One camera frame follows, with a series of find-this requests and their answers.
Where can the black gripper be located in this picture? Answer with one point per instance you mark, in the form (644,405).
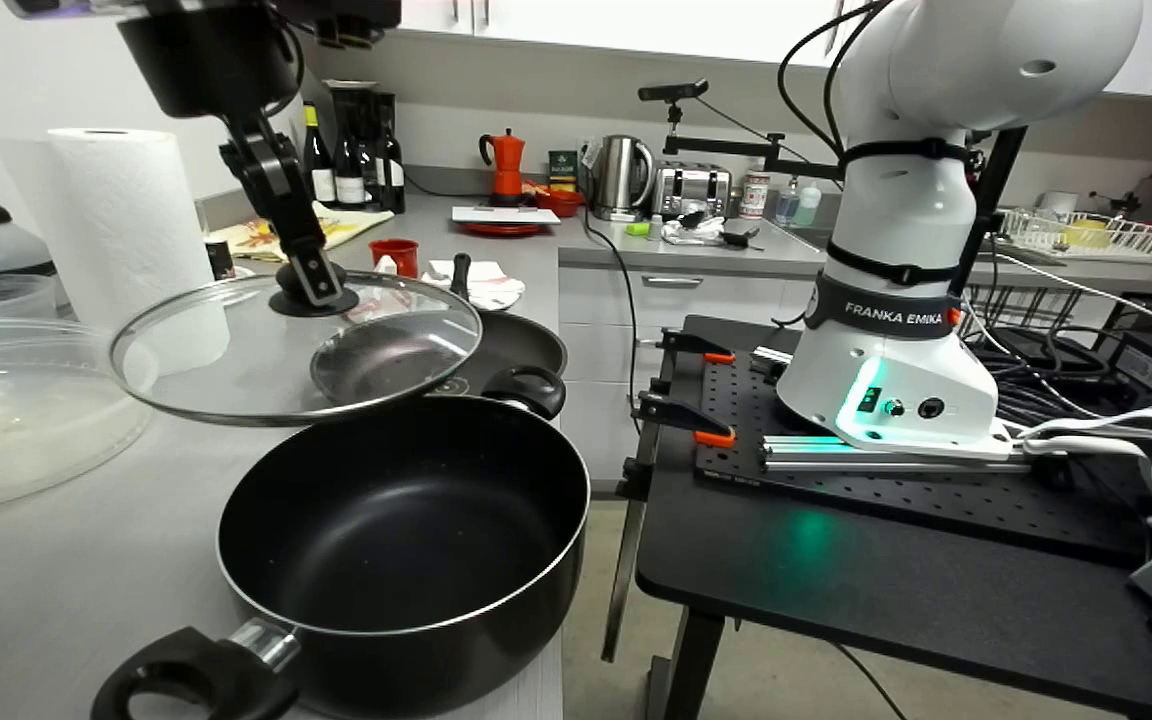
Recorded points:
(208,63)

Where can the clear glass lid black knob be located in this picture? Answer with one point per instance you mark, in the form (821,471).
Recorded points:
(296,353)

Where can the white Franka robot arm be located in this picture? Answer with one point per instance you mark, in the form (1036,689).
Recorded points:
(960,254)

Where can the red moka pot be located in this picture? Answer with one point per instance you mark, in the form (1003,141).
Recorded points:
(505,167)

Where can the black cooking pot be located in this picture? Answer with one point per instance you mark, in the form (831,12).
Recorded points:
(400,532)

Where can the yellow patterned cloth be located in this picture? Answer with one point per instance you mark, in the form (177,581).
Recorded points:
(341,230)

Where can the dark wine bottle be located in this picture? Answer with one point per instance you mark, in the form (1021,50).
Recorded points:
(391,176)
(353,175)
(321,167)

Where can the small dark jar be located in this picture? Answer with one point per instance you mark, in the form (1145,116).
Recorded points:
(218,262)

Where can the red enamel mug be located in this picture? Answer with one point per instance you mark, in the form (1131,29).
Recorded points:
(398,256)

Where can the white paper towel roll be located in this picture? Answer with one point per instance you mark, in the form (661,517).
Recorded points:
(122,225)

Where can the folded white towel red stripes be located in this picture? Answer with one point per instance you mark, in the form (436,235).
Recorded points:
(491,287)

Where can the red flat plate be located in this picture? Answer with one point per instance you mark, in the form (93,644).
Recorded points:
(500,225)

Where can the black frying pan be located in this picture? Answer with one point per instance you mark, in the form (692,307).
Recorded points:
(522,349)

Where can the steel electric kettle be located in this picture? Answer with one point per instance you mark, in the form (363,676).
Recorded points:
(622,181)

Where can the white upper cabinet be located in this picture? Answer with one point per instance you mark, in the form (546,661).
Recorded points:
(602,26)

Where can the steel toaster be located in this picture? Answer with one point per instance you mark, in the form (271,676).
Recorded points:
(698,191)

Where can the black clamp orange tip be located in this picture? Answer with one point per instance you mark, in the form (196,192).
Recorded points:
(723,349)
(683,421)

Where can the black robot table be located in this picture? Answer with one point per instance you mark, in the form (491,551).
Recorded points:
(898,573)

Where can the white dish rack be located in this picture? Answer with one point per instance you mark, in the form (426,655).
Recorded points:
(1096,235)

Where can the black camera arm mount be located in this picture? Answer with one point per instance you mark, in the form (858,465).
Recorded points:
(737,145)

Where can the aluminium rail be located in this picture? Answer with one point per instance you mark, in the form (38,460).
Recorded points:
(898,455)

